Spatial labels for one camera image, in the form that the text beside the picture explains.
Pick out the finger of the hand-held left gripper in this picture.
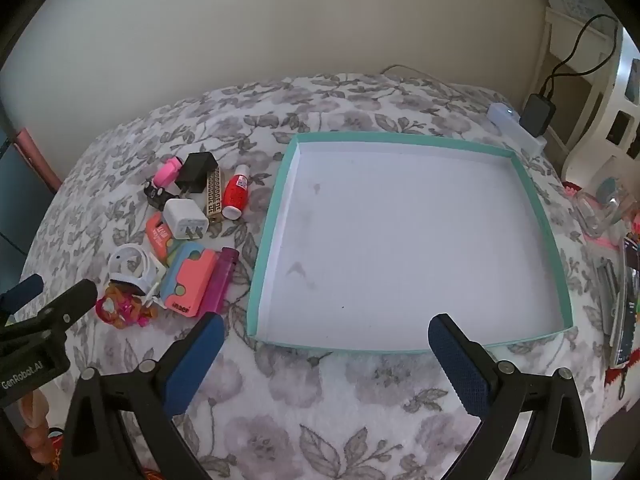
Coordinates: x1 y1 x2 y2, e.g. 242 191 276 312
0 274 45 313
10 279 99 343

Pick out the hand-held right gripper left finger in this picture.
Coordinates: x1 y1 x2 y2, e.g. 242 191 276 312
59 311 226 480

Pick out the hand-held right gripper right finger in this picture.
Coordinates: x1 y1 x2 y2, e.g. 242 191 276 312
427 312 593 480

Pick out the pink dog toy figure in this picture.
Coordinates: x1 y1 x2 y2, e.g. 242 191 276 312
95 282 158 331

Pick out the white band smartwatch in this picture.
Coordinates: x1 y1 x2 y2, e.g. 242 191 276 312
107 242 157 297

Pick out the coral and blue large eraser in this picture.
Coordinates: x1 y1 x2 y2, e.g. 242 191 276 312
159 241 221 318

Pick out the purple translucent lighter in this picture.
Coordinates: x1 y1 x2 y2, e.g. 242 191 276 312
197 246 240 318

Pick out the black toy car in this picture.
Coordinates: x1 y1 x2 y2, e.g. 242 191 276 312
144 180 178 211

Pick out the teal cardboard box lid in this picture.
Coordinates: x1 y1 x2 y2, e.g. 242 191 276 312
245 131 573 353

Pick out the white plug charger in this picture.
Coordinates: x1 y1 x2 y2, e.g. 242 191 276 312
162 198 210 241

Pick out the pink mini flashlight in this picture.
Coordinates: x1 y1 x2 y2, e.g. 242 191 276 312
154 156 183 188

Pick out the gold patterned lighter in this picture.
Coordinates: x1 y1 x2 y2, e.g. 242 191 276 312
202 169 227 218

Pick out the red bottle with white cap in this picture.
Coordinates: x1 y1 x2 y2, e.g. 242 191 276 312
222 164 251 220

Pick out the black plug charger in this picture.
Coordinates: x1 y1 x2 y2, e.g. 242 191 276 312
174 152 219 196

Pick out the person's left hand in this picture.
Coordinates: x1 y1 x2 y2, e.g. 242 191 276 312
20 387 56 468

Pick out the floral blanket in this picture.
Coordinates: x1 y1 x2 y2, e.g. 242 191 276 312
20 74 616 480

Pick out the pink and red crochet mat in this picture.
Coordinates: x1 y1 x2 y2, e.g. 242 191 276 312
560 180 640 411

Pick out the silver metal stand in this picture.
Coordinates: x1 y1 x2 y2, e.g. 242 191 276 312
597 257 621 336

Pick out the smartphone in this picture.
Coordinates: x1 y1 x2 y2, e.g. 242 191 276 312
610 237 640 368

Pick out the clear glass cup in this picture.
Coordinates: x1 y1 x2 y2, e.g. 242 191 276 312
575 180 636 238

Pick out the white power strip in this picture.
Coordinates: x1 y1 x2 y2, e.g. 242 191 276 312
487 102 546 156

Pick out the black power adapter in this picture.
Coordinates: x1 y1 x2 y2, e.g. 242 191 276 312
520 94 557 137

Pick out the white plastic basket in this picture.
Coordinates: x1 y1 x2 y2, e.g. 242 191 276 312
562 25 640 171

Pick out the black plugged adapter with cable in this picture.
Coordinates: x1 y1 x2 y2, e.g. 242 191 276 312
542 6 608 143

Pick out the black cable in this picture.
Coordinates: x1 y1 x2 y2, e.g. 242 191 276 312
540 12 621 98

